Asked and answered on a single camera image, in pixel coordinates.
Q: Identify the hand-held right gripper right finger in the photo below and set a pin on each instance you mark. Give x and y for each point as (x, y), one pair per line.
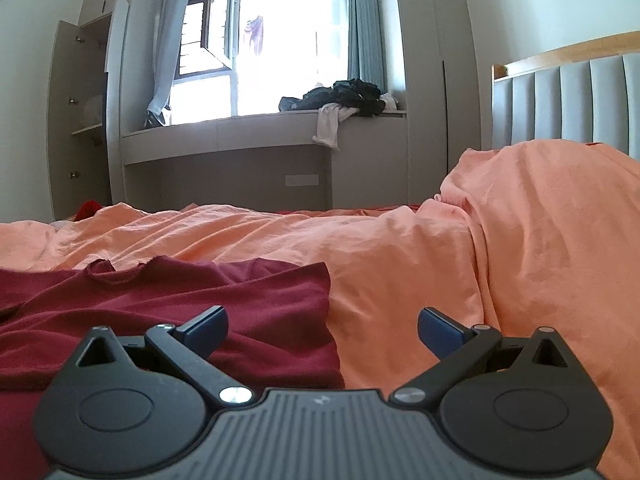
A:
(440, 332)

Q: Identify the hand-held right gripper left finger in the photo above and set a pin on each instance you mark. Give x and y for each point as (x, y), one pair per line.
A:
(210, 329)

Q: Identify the maroon knit garment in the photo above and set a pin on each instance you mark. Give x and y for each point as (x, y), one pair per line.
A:
(270, 305)

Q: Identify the pile of dark clothes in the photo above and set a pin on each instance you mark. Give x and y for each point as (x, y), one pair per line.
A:
(345, 95)

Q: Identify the orange duvet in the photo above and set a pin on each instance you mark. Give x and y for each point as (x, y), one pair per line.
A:
(400, 260)

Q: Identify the beige window seat cabinet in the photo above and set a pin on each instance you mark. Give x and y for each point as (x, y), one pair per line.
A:
(225, 160)

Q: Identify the red cloth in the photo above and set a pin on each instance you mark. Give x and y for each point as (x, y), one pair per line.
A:
(90, 208)

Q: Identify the white garment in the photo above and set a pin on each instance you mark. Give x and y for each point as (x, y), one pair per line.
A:
(330, 122)

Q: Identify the open beige wardrobe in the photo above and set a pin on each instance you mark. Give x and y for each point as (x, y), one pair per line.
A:
(80, 110)

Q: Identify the tall beige closet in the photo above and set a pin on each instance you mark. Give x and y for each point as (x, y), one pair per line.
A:
(435, 75)

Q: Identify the grey padded headboard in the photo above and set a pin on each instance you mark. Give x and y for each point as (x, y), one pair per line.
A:
(575, 105)

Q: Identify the pale blue sheer curtain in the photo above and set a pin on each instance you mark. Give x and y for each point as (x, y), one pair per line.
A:
(167, 45)

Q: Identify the window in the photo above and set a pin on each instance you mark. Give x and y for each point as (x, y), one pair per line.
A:
(260, 45)

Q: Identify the pink hanging garment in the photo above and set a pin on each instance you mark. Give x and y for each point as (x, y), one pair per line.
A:
(255, 35)

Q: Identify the blue-grey curtain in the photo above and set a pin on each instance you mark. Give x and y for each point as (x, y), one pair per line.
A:
(365, 20)

